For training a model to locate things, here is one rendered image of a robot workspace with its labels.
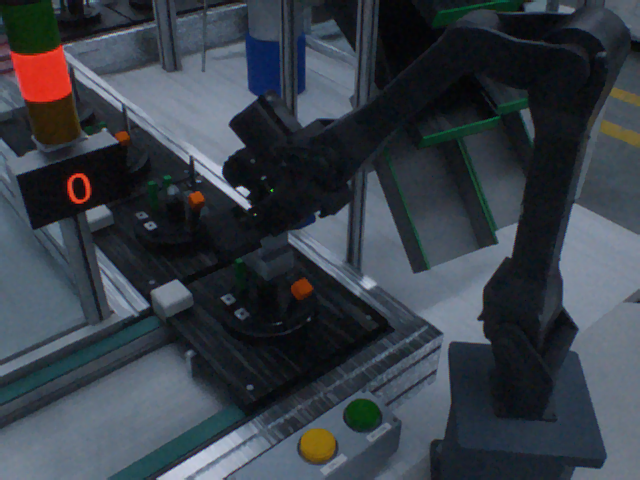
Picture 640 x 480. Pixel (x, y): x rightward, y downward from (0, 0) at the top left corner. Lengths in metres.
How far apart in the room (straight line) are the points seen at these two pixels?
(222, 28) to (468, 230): 1.31
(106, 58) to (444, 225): 1.24
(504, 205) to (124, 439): 0.67
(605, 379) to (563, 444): 0.38
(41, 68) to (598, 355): 0.87
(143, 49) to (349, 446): 1.48
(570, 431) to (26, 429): 0.65
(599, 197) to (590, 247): 1.88
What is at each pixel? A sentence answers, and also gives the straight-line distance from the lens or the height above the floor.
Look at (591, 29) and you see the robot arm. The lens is 0.52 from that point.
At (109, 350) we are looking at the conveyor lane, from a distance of 0.95.
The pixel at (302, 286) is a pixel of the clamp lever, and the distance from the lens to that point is 0.82.
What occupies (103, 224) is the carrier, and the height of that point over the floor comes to 0.98.
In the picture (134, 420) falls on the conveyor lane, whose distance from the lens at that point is 0.91.
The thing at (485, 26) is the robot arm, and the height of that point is 1.44.
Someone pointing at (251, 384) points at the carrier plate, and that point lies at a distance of 0.85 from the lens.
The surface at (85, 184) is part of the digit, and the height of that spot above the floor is 1.20.
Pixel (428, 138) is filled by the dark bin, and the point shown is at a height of 1.21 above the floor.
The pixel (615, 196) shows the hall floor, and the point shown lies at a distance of 3.26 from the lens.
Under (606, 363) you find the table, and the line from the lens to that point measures 1.12.
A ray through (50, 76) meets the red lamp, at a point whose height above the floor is 1.34.
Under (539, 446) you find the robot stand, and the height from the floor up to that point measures 1.06.
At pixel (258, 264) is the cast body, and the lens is 0.85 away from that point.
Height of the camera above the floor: 1.61
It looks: 37 degrees down
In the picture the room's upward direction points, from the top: 1 degrees clockwise
